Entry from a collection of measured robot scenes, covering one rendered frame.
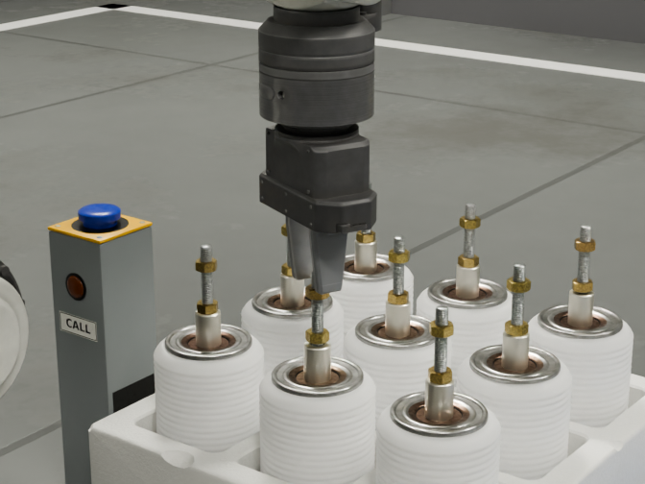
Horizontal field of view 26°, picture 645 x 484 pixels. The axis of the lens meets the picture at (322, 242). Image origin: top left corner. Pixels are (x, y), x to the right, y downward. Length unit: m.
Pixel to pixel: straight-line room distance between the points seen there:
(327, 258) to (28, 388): 0.75
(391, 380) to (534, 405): 0.13
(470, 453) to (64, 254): 0.47
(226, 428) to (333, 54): 0.35
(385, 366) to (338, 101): 0.27
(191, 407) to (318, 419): 0.13
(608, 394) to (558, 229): 1.10
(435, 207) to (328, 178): 1.39
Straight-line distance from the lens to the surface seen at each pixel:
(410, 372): 1.20
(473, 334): 1.30
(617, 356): 1.26
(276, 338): 1.27
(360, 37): 1.04
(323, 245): 1.08
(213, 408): 1.19
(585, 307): 1.26
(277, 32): 1.03
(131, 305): 1.34
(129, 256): 1.32
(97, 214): 1.32
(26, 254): 2.24
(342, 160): 1.05
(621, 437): 1.24
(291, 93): 1.03
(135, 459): 1.22
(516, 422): 1.15
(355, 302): 1.36
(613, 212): 2.45
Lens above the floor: 0.73
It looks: 19 degrees down
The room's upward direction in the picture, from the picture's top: straight up
